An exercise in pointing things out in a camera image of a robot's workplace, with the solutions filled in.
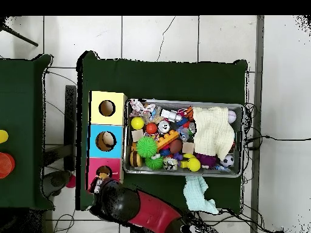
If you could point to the tan plush animal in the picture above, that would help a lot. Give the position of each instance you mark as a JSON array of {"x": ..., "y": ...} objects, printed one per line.
[{"x": 104, "y": 175}]

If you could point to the mint green muslin cloth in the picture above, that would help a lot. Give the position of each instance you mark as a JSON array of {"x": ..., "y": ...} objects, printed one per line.
[{"x": 196, "y": 194}]

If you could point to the orange striped tiger plush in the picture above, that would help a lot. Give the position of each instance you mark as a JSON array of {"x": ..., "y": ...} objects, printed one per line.
[{"x": 190, "y": 113}]

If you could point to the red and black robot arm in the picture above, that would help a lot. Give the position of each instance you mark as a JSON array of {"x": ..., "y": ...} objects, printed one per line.
[{"x": 155, "y": 213}]

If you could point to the wooden box with three holes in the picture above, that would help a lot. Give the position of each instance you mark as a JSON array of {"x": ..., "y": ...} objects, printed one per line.
[{"x": 114, "y": 116}]

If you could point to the silver mesh bin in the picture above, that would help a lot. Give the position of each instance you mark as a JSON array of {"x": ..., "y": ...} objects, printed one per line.
[{"x": 175, "y": 104}]

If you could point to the grey rounded object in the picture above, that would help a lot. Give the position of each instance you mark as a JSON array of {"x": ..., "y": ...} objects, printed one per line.
[{"x": 56, "y": 182}]

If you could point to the large green spiky ball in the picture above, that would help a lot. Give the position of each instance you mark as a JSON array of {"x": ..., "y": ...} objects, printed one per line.
[{"x": 146, "y": 146}]

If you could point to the smooth yellow ball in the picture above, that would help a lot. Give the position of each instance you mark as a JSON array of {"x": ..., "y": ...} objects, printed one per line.
[{"x": 137, "y": 123}]

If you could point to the orange ball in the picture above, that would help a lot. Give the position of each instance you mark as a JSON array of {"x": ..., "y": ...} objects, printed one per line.
[{"x": 151, "y": 128}]

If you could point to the orange plastic brick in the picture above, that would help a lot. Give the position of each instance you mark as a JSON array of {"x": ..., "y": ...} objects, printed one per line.
[{"x": 167, "y": 139}]

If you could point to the orange round object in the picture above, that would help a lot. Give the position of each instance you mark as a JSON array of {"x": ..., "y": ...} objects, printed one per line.
[{"x": 6, "y": 165}]

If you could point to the silver plastic toy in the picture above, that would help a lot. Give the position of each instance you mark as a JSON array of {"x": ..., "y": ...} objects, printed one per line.
[{"x": 171, "y": 115}]

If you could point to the yellow round object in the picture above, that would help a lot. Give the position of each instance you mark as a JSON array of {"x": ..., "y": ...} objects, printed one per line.
[{"x": 3, "y": 136}]

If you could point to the dark green table cloth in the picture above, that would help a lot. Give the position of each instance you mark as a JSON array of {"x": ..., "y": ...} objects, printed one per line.
[
  {"x": 158, "y": 80},
  {"x": 21, "y": 97}
]

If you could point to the cream muslin cloth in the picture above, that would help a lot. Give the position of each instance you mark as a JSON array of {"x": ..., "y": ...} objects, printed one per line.
[{"x": 213, "y": 133}]

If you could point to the small soccer ball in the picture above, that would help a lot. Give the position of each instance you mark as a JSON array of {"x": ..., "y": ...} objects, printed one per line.
[{"x": 228, "y": 161}]

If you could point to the black rod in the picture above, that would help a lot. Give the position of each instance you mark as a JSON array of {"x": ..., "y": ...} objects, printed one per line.
[{"x": 21, "y": 37}]

